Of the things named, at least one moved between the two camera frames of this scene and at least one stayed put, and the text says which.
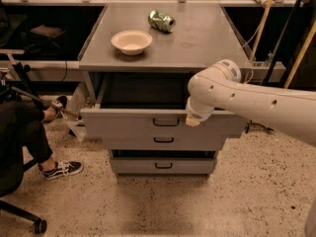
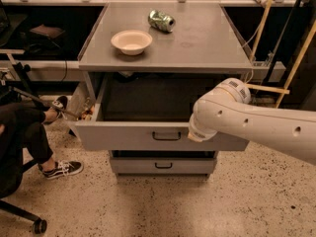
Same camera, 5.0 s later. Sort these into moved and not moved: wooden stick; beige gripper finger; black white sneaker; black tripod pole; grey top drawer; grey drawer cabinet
Moved: beige gripper finger; grey top drawer
Not moved: black tripod pole; grey drawer cabinet; wooden stick; black white sneaker
